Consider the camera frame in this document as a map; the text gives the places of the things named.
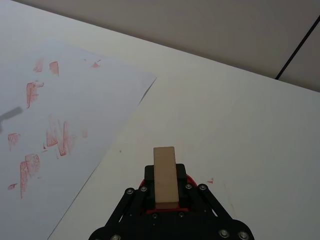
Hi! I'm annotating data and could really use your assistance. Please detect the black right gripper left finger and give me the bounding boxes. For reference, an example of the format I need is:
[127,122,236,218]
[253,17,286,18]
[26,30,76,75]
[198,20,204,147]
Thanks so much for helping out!
[88,164,156,240]

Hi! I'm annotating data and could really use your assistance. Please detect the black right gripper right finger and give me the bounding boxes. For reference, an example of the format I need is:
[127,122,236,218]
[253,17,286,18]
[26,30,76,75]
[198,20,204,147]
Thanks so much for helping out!
[176,163,256,240]

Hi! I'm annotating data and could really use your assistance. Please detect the pale wooden stamp block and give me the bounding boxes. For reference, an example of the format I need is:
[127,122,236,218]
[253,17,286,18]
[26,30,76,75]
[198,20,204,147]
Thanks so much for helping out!
[153,146,180,210]

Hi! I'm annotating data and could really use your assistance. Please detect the white paper sheet, red prints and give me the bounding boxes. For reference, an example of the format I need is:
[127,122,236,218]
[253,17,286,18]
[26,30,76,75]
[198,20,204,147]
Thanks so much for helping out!
[0,37,158,240]

